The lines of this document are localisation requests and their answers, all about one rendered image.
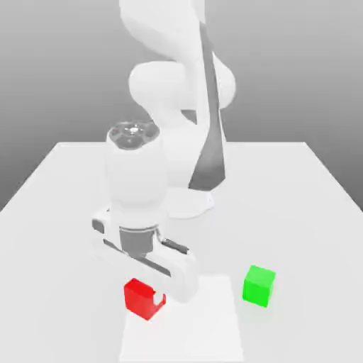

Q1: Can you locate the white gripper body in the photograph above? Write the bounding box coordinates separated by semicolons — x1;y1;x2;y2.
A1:
92;233;200;304

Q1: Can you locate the small red cube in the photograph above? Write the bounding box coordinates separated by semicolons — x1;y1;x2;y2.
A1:
123;277;167;322

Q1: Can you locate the small green cube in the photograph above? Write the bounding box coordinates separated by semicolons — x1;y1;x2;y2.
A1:
242;264;277;309

